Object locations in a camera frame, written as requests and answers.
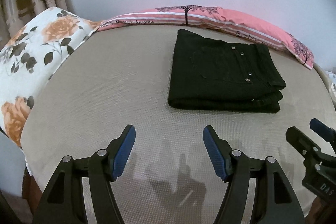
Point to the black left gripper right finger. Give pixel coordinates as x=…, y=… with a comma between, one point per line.
x=274, y=198

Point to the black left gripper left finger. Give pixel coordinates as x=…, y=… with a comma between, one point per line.
x=74, y=181

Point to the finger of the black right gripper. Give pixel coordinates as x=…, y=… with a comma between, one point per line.
x=325, y=132
x=304, y=145

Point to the black pants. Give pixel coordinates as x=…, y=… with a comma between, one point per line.
x=210, y=74

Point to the clear plastic bag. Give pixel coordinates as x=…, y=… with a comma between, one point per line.
x=330, y=84

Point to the beige textured bed sheet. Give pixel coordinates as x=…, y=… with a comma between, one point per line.
x=122, y=76

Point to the white floral pillow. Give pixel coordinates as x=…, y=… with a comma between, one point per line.
x=30, y=59

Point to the pink striped tree-print pillow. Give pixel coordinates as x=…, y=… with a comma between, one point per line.
x=232, y=22

